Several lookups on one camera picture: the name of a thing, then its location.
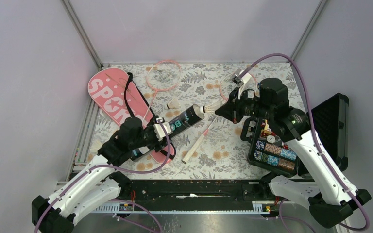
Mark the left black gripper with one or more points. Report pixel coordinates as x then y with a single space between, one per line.
157 142

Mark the pink racket bag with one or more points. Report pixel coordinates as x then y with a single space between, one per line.
106 88

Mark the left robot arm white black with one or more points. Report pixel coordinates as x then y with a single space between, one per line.
102 179

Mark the black poker chip case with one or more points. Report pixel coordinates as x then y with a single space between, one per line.
269 152

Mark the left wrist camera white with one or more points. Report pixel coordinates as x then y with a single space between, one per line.
162 128

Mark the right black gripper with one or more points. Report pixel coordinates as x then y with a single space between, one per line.
231 110

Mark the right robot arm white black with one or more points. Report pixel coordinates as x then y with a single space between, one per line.
335 198

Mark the right pink badminton racket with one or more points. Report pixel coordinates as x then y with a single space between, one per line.
222 90

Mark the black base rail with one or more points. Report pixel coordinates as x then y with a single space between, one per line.
197 195

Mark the white shuttlecock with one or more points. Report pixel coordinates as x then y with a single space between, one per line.
173 104
212 107

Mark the black shuttlecock tube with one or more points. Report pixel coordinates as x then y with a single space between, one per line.
180 123

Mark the pink badminton racket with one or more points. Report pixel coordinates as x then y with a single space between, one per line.
222 90
162 77

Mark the left pink badminton racket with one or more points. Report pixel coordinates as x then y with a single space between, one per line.
162 77

